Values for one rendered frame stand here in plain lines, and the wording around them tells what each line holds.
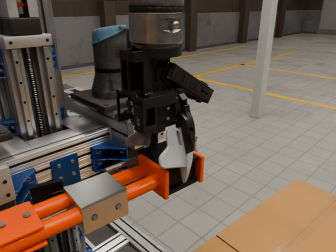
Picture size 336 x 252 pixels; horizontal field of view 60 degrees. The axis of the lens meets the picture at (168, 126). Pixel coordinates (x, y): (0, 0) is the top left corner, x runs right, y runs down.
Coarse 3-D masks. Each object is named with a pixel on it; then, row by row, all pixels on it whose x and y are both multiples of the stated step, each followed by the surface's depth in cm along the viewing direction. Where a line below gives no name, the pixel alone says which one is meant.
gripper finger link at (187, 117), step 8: (184, 112) 42; (176, 120) 43; (184, 120) 42; (192, 120) 43; (184, 128) 43; (192, 128) 43; (184, 136) 43; (192, 136) 43; (184, 144) 43; (192, 144) 44
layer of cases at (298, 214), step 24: (288, 192) 132; (312, 192) 132; (264, 216) 117; (288, 216) 117; (312, 216) 117; (216, 240) 105; (240, 240) 105; (264, 240) 105; (288, 240) 105; (312, 240) 105
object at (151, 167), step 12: (144, 156) 48; (156, 156) 48; (144, 168) 48; (156, 168) 45; (168, 168) 44; (192, 168) 49; (168, 180) 44; (180, 180) 48; (192, 180) 49; (156, 192) 47; (168, 192) 45
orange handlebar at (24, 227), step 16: (112, 176) 45; (128, 176) 46; (128, 192) 42; (144, 192) 44; (16, 208) 37; (32, 208) 37; (48, 208) 39; (64, 208) 40; (0, 224) 34; (16, 224) 34; (32, 224) 34; (48, 224) 35; (64, 224) 36; (0, 240) 32; (16, 240) 33; (32, 240) 34
